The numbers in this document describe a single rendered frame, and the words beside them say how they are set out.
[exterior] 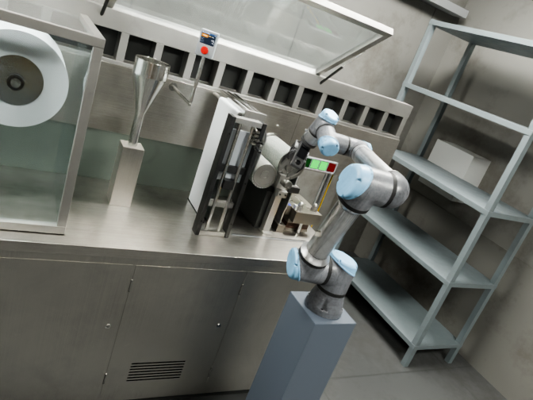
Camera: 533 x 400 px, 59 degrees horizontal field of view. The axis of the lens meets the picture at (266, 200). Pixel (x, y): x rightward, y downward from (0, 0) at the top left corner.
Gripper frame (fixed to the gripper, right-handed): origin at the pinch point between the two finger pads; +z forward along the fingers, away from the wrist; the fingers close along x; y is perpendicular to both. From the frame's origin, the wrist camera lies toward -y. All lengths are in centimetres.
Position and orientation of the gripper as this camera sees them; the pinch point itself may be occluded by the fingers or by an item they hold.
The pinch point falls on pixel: (283, 173)
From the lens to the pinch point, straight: 205.5
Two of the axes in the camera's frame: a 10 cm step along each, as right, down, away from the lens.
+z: -5.0, 5.9, 6.3
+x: -8.4, -5.1, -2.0
